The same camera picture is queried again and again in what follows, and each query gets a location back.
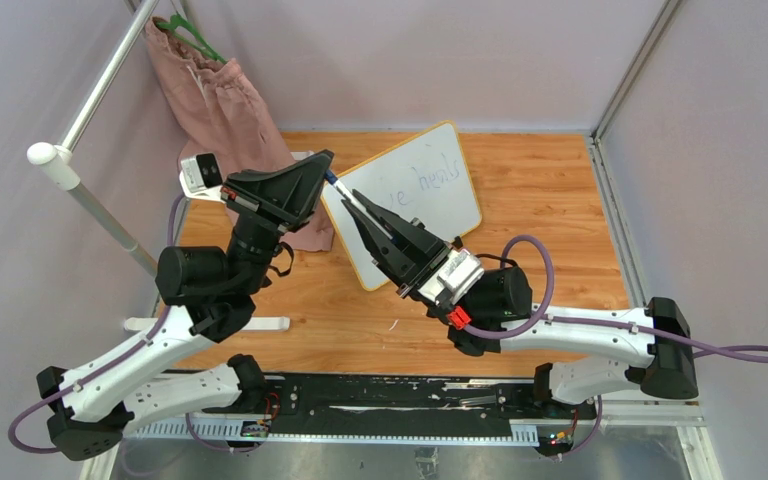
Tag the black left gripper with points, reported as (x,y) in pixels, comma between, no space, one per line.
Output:
(279,202)

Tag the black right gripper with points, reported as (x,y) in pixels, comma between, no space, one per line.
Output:
(390,254)

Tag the white whiteboard marker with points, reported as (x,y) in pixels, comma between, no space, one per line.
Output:
(347,195)

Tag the yellow framed whiteboard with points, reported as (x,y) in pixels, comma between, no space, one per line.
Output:
(425,177)

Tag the blue marker cap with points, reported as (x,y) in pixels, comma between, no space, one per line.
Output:
(331,177)

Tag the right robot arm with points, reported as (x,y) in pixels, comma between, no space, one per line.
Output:
(493,311)

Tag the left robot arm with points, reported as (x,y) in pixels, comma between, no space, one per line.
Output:
(207,294)

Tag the pink cloth garment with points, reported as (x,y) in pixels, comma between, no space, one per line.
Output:
(216,105)

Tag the green clothes hanger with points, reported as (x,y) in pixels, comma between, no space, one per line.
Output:
(187,33)

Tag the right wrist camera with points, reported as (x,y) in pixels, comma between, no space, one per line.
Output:
(450,280)

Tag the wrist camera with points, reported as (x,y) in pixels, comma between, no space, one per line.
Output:
(200,177)
(450,280)

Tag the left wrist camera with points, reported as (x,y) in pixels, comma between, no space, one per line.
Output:
(200,177)

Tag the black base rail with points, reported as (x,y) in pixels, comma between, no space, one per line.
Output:
(418,410)

